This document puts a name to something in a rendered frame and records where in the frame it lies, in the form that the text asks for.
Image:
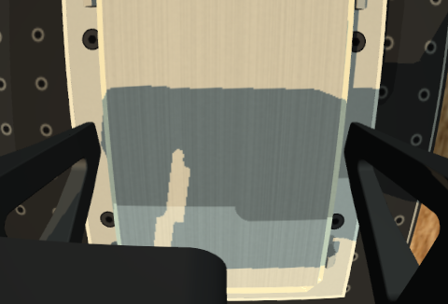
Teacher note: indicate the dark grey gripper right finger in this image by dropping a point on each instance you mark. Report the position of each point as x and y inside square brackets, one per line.
[424, 175]

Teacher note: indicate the cream plate with grid of square wells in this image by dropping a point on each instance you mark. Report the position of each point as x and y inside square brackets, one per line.
[336, 165]

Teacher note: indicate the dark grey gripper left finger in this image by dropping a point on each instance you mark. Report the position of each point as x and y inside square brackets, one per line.
[25, 171]

